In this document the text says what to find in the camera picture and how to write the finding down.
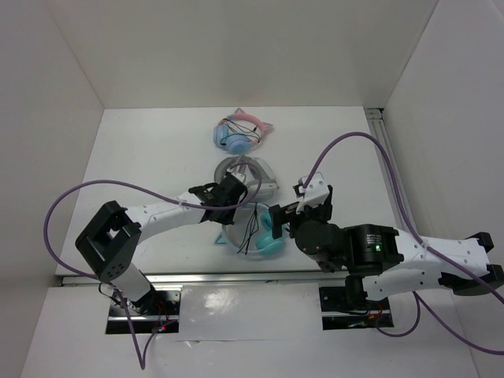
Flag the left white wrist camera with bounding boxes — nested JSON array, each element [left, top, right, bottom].
[[227, 167, 247, 185]]

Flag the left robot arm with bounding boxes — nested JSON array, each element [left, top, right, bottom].
[[75, 175, 248, 314]]

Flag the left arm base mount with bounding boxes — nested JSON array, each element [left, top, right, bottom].
[[105, 287, 182, 335]]

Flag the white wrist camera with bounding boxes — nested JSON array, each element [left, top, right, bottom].
[[294, 172, 330, 213], [227, 167, 247, 185]]

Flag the aluminium front rail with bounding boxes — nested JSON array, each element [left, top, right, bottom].
[[61, 269, 347, 287]]

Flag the teal cat-ear headphones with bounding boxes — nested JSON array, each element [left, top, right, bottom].
[[213, 203, 287, 258]]

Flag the blue pink cat-ear headphones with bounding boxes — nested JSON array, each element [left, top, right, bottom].
[[213, 108, 273, 155]]

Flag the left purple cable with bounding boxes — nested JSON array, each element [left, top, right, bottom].
[[43, 161, 263, 371]]

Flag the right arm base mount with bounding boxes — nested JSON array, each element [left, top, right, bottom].
[[319, 287, 394, 331]]

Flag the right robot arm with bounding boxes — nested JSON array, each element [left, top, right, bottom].
[[269, 185, 503, 309]]

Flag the white grey headphones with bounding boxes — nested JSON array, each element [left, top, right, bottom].
[[213, 155, 279, 202]]

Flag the aluminium side rail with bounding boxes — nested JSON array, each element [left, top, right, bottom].
[[364, 108, 409, 229]]

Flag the black audio cable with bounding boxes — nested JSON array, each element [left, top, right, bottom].
[[237, 202, 269, 256]]

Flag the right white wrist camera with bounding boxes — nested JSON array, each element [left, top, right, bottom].
[[294, 172, 330, 213]]

